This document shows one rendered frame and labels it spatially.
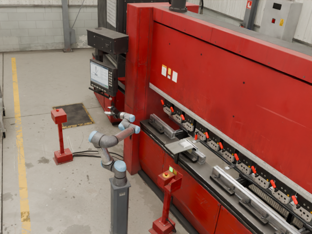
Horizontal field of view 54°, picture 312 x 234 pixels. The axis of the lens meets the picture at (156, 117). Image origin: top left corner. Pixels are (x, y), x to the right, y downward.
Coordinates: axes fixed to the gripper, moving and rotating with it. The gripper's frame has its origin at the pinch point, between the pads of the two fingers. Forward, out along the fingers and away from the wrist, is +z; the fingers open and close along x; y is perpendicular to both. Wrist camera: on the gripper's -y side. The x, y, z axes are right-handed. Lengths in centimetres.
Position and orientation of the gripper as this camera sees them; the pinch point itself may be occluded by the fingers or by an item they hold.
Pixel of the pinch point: (106, 109)
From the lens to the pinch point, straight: 329.9
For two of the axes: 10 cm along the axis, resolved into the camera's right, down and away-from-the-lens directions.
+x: 4.7, -7.8, 4.1
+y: 2.9, 5.8, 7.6
